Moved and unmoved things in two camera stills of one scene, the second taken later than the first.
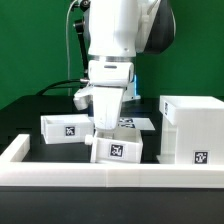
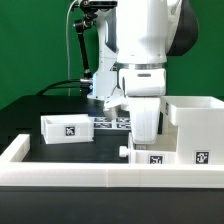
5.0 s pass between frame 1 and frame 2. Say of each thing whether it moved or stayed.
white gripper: moved
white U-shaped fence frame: stayed
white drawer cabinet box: stayed
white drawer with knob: moved
